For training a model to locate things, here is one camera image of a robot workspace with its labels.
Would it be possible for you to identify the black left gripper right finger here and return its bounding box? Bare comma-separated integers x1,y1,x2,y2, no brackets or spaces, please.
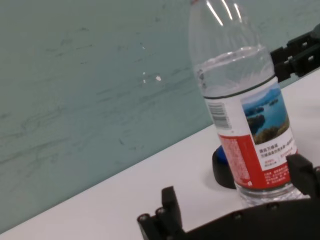
285,153,320,201

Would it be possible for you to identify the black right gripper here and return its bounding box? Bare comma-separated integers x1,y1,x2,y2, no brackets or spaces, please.
270,23,320,83

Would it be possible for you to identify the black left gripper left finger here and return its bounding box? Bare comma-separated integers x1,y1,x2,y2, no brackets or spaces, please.
136,186,186,240

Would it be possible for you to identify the clear water bottle red cap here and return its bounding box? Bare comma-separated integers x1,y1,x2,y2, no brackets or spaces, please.
188,0,301,208

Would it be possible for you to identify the blue round lid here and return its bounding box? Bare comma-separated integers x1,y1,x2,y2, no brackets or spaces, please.
211,144,237,190

